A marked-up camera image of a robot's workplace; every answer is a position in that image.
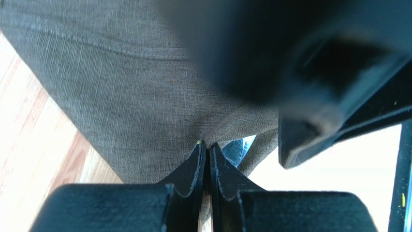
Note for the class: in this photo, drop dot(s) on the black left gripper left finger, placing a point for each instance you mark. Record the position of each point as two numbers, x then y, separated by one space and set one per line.
171 205

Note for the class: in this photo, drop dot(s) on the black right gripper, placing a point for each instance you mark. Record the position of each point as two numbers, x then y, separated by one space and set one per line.
271 51

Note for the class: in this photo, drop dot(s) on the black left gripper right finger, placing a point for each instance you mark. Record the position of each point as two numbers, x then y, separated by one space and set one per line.
240 205

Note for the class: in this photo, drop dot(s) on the olive brown cloth napkin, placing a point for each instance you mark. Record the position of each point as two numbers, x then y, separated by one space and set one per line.
122 78

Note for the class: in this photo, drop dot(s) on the silver table knife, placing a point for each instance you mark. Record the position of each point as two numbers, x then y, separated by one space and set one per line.
236 150

